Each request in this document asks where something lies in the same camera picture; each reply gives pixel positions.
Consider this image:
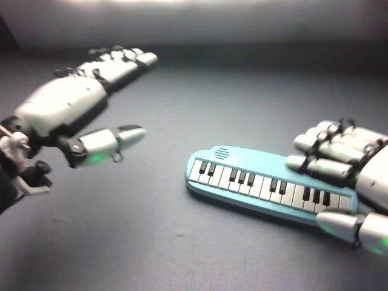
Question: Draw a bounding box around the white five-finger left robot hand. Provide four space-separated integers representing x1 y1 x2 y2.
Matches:
13 45 160 169

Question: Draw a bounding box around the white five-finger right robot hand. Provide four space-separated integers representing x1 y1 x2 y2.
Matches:
286 117 388 255

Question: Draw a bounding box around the teal toy piano keyboard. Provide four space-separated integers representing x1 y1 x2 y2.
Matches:
184 145 360 227

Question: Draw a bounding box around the grey table cloth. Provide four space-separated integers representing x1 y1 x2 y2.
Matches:
0 42 388 291

